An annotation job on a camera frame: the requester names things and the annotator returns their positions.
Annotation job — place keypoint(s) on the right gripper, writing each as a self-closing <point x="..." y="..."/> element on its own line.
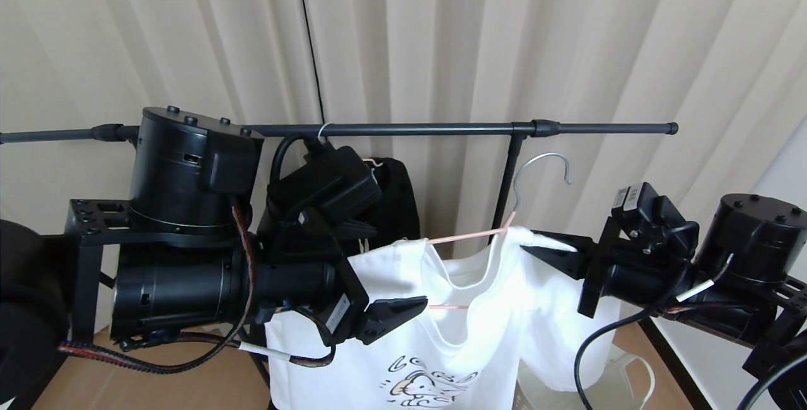
<point x="643" y="281"/>

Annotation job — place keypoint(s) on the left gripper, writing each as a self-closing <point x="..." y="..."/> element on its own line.
<point x="302" y="290"/>

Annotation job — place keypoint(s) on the white printed t-shirt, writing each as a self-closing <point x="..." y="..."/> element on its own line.
<point x="391" y="309"/>

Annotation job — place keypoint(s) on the pink clothes hanger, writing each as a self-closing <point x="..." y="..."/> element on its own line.
<point x="466" y="235"/>
<point x="323" y="129"/>

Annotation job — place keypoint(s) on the black shorts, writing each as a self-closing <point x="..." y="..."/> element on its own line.
<point x="400" y="208"/>

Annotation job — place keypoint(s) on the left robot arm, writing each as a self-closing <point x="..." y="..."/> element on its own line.
<point x="189" y="176"/>

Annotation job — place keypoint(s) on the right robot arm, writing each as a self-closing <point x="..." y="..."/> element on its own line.
<point x="756" y="240"/>

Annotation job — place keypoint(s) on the white laundry basket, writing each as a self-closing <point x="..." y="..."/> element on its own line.
<point x="630" y="385"/>

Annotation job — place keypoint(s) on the white curtain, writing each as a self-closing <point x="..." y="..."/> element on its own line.
<point x="157" y="31"/>

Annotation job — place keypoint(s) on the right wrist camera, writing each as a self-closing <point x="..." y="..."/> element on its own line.
<point x="649" y="214"/>

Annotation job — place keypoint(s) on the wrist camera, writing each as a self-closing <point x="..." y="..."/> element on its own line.
<point x="328" y="183"/>
<point x="649" y="214"/>

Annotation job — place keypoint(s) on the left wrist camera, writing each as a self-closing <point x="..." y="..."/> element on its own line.
<point x="328" y="183"/>

